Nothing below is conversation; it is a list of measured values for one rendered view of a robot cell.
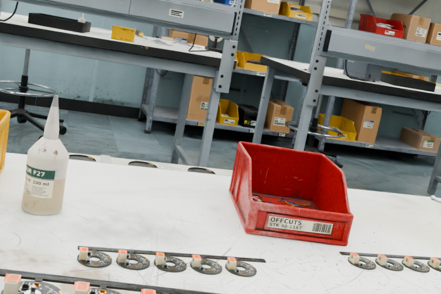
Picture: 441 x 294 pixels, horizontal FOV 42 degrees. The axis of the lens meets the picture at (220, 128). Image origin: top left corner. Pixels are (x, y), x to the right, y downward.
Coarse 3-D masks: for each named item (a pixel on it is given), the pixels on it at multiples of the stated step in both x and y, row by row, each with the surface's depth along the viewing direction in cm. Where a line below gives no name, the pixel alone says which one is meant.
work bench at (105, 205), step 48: (0, 192) 51; (96, 192) 56; (144, 192) 59; (192, 192) 61; (384, 192) 76; (0, 240) 42; (48, 240) 44; (96, 240) 45; (144, 240) 47; (192, 240) 49; (240, 240) 51; (288, 240) 53; (384, 240) 58; (432, 240) 60; (0, 288) 36; (192, 288) 40; (240, 288) 42; (288, 288) 43; (336, 288) 45; (384, 288) 46; (432, 288) 48
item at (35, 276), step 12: (24, 276) 25; (36, 276) 25; (48, 276) 26; (60, 276) 26; (108, 288) 26; (120, 288) 26; (132, 288) 26; (144, 288) 26; (156, 288) 26; (168, 288) 27
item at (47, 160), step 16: (48, 128) 47; (48, 144) 47; (32, 160) 47; (48, 160) 47; (64, 160) 48; (32, 176) 47; (48, 176) 47; (64, 176) 48; (32, 192) 47; (48, 192) 48; (32, 208) 48; (48, 208) 48
